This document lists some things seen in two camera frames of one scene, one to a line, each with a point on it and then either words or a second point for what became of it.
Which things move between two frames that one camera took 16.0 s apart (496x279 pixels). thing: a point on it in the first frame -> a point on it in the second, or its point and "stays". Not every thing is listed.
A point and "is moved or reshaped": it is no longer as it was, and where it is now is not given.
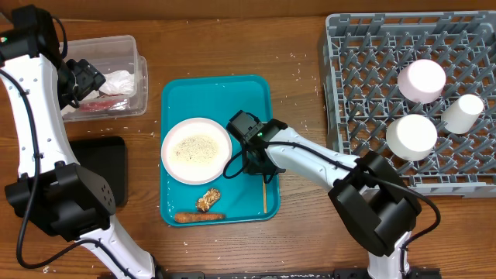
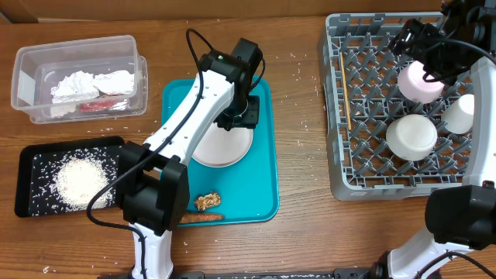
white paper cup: (461, 115) stays
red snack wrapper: (105, 105) stays
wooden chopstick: (265, 205) -> (346, 91)
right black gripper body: (263, 167) -> (442, 61)
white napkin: (118, 82) stays
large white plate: (195, 151) is moved or reshaped
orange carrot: (184, 217) stays
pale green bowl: (411, 137) stays
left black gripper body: (77, 82) -> (243, 113)
